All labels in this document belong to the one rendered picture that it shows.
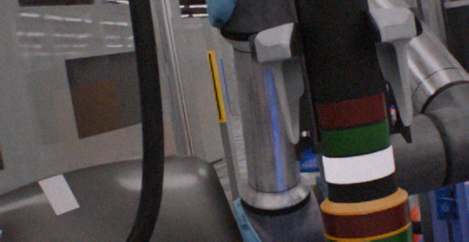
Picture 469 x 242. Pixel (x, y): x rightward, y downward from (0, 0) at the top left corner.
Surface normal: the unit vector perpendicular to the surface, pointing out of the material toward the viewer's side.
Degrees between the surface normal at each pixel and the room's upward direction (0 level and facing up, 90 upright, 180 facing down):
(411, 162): 86
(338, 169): 90
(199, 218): 36
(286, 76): 94
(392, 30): 90
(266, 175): 108
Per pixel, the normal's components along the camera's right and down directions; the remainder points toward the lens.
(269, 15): 0.26, 0.38
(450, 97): -0.47, -0.63
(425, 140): 0.03, -0.45
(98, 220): 0.12, -0.74
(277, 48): -0.92, 0.18
